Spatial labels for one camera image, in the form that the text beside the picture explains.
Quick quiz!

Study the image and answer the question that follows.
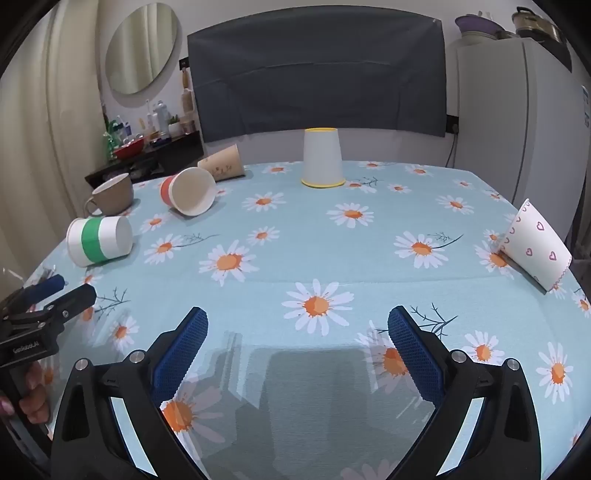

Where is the oval wall mirror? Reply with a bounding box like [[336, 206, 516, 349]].
[[105, 6, 181, 96]]

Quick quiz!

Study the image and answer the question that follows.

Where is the black side table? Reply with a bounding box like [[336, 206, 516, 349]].
[[84, 130, 205, 186]]

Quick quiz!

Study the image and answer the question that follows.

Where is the white bottle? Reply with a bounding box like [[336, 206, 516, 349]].
[[152, 100, 170, 136]]

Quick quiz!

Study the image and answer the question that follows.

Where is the dark grey cloth cover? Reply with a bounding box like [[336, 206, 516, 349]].
[[187, 5, 448, 144]]

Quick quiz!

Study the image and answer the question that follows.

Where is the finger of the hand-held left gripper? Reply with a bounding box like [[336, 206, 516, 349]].
[[9, 283, 98, 329], [0, 274, 66, 315]]

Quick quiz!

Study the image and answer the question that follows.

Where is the brown paper cup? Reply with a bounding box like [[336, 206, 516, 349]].
[[197, 143, 246, 182]]

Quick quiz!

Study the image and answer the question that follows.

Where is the green banded paper cup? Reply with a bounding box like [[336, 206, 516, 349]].
[[65, 214, 135, 268]]

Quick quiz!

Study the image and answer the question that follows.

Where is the green plastic bottle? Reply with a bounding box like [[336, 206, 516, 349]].
[[102, 117, 119, 161]]

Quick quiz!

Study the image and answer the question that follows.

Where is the red bowl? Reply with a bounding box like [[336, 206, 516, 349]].
[[113, 137, 147, 160]]

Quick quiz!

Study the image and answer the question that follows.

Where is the brown ceramic mug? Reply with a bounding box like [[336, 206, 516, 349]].
[[83, 174, 136, 217]]

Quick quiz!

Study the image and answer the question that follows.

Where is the purple bowl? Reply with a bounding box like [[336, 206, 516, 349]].
[[454, 13, 500, 37]]

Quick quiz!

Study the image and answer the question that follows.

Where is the person's left hand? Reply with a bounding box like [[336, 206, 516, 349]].
[[0, 361, 51, 424]]

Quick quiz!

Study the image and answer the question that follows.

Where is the daisy print blue tablecloth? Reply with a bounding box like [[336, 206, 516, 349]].
[[9, 159, 591, 480]]

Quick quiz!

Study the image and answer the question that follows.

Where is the orange banded paper cup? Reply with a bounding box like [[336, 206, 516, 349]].
[[160, 167, 218, 218]]

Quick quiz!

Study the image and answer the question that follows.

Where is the white refrigerator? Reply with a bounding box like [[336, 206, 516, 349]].
[[454, 36, 591, 245]]

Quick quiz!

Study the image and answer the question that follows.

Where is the beige curtain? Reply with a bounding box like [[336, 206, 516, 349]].
[[0, 0, 108, 282]]

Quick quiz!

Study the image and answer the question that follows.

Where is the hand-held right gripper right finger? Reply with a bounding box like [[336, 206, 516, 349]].
[[387, 305, 542, 480]]

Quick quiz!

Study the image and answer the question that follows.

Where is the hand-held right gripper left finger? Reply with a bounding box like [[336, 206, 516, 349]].
[[51, 306, 209, 480]]

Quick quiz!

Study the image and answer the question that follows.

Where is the heart print paper cup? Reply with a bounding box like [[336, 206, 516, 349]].
[[501, 198, 574, 293]]

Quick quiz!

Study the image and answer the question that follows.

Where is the metal cooking pot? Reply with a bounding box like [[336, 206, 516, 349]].
[[510, 6, 563, 41]]

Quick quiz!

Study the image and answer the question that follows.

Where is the white cup with yellow rim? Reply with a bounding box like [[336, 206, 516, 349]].
[[301, 127, 346, 189]]

